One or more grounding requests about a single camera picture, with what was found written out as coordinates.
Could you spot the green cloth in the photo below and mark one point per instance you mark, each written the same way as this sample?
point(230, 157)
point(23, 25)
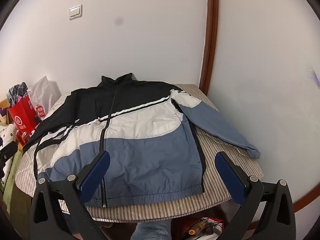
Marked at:
point(11, 177)

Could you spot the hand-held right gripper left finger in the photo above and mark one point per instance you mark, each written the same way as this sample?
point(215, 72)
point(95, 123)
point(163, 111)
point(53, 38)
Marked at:
point(95, 175)

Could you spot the red drink cans pack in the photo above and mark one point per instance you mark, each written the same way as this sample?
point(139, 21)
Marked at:
point(23, 138)

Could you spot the white plastic bag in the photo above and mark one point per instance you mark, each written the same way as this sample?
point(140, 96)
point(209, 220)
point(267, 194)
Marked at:
point(45, 93)

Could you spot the brown wooden baseboard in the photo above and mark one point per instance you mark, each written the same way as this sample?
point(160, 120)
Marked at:
point(306, 200)

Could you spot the black white blue jacket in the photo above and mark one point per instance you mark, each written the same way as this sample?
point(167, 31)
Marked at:
point(140, 135)

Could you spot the white wall light switch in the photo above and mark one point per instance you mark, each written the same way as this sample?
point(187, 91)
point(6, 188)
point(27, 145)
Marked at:
point(75, 11)

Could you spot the blue fuzzy cloth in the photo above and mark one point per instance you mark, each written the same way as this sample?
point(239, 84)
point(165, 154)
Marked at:
point(151, 231)

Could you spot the striped quilted mattress cover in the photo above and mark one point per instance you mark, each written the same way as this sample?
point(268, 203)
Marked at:
point(218, 143)

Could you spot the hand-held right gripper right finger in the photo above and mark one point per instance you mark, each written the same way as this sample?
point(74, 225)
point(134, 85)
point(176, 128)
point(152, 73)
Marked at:
point(230, 177)

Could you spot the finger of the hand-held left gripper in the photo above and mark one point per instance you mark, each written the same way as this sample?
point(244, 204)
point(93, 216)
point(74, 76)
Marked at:
point(7, 152)

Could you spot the plaid cloth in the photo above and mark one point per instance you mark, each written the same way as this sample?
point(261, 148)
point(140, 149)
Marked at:
point(17, 92)

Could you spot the red paper shopping bag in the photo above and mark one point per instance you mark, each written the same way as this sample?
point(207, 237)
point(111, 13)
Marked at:
point(23, 117)

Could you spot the white dotted cloth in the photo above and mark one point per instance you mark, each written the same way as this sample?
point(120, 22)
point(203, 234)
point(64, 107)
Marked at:
point(6, 133)

